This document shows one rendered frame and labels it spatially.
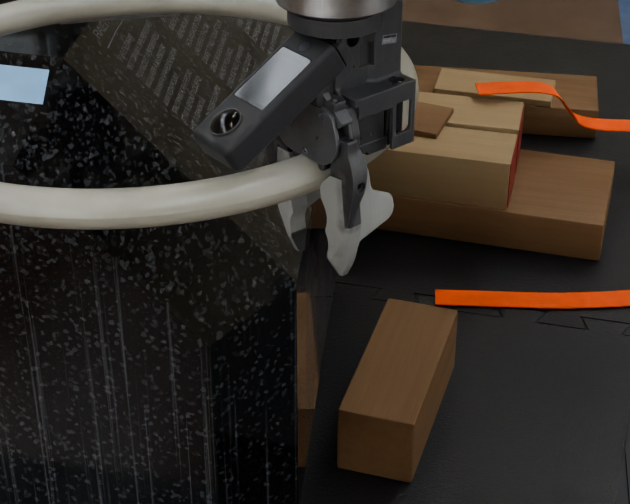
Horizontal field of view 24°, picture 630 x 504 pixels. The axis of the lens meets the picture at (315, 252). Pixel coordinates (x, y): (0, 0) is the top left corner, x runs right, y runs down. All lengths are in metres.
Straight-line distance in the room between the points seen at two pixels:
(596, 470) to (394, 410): 0.34
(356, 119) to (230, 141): 0.11
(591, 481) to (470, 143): 0.75
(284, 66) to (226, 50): 0.76
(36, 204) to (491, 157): 1.72
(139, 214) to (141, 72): 0.61
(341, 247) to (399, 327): 1.26
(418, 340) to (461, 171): 0.48
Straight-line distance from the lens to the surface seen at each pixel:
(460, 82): 3.17
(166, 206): 1.06
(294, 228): 1.16
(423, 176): 2.73
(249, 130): 1.03
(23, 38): 1.62
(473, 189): 2.73
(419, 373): 2.27
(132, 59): 1.66
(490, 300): 2.63
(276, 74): 1.06
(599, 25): 3.70
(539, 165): 2.89
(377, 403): 2.21
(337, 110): 1.07
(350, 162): 1.07
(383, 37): 1.09
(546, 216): 2.73
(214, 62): 1.78
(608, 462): 2.34
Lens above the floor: 1.57
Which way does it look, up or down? 34 degrees down
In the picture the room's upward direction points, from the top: straight up
